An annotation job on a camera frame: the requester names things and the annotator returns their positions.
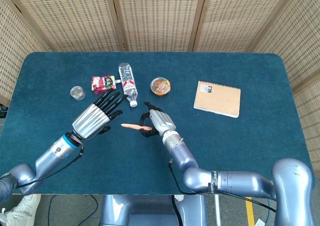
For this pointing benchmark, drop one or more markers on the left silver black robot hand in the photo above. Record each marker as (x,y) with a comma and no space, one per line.
(91,122)

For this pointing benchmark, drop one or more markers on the small clear jar of clips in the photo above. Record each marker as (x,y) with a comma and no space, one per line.
(77,93)

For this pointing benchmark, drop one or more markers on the white shoe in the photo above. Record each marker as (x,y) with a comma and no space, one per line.
(22,211)

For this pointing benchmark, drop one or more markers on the bamboo folding screen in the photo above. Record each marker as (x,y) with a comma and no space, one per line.
(160,16)

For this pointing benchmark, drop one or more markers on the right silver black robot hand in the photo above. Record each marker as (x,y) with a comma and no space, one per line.
(161,119)

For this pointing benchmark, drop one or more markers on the red drink pouch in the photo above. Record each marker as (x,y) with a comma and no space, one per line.
(101,83)

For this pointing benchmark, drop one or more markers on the orange jelly cup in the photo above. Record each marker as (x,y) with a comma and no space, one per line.
(161,86)

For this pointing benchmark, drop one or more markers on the clear plastic water bottle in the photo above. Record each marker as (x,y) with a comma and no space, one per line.
(128,83)

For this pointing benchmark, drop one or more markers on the tan spiral notebook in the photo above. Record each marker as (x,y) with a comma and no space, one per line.
(217,98)

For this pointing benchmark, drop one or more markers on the blue table cloth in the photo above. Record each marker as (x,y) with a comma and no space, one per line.
(125,161)

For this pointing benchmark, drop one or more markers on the blue-grey robot torso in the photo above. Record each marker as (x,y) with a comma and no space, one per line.
(150,211)

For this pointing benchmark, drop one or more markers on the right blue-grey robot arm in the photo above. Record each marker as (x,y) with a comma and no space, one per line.
(237,183)

